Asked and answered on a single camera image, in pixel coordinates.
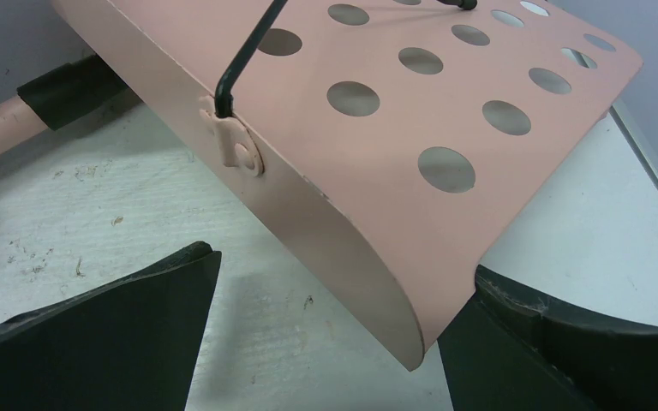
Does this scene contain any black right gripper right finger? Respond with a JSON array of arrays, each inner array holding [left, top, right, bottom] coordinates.
[[438, 266, 658, 410]]

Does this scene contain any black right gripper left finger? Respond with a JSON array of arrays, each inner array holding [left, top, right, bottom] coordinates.
[[0, 241, 222, 410]]

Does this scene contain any pink perforated music stand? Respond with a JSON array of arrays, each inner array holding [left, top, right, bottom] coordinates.
[[0, 1, 643, 369]]

